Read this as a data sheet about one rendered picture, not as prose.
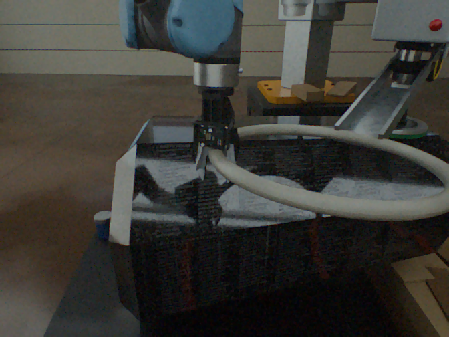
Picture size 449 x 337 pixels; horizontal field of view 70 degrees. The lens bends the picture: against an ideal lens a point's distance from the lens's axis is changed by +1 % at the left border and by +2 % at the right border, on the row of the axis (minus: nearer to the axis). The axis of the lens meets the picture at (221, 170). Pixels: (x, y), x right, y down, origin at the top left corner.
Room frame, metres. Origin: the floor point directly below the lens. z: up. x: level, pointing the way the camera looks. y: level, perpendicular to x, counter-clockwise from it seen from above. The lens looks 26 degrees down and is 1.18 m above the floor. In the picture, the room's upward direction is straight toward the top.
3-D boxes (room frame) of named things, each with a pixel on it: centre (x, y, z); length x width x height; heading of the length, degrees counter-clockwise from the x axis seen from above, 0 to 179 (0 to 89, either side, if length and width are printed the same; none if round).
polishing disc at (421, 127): (1.12, -0.63, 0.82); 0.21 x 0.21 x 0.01
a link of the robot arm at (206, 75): (0.64, 0.01, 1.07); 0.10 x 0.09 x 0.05; 80
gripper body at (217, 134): (0.63, 0.01, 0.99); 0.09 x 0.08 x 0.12; 171
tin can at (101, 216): (1.53, 0.68, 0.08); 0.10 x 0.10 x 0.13
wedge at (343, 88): (1.83, -0.68, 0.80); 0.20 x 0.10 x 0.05; 141
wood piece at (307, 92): (1.74, -0.47, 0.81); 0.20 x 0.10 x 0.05; 11
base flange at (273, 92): (1.99, -0.50, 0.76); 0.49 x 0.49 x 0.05; 3
